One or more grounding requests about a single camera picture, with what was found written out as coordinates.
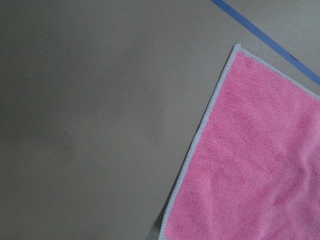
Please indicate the pink and grey towel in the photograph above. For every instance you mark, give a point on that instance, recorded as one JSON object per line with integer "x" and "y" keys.
{"x": 252, "y": 171}

